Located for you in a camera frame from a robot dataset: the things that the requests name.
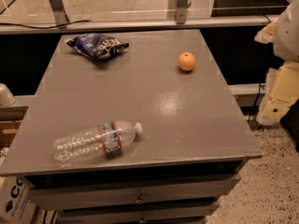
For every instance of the blue chip bag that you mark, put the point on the blue chip bag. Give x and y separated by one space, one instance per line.
96 46

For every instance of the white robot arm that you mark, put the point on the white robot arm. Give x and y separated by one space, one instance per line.
282 84

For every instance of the clear plastic water bottle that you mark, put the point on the clear plastic water bottle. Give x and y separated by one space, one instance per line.
95 142

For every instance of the orange fruit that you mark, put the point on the orange fruit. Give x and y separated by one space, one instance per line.
186 61

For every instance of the grey drawer cabinet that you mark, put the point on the grey drawer cabinet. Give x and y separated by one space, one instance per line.
153 136

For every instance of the white cylinder object left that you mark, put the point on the white cylinder object left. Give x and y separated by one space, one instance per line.
6 97

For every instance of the brown cardboard box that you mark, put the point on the brown cardboard box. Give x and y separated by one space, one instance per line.
8 130

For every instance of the white cardboard box blue print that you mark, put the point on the white cardboard box blue print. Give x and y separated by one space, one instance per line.
15 207

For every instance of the grey metal bracket centre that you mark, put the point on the grey metal bracket centre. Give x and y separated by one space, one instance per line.
181 11

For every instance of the grey metal bracket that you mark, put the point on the grey metal bracket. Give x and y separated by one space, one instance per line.
59 13
181 11

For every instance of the grey metal bracket left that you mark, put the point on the grey metal bracket left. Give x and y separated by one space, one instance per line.
59 13

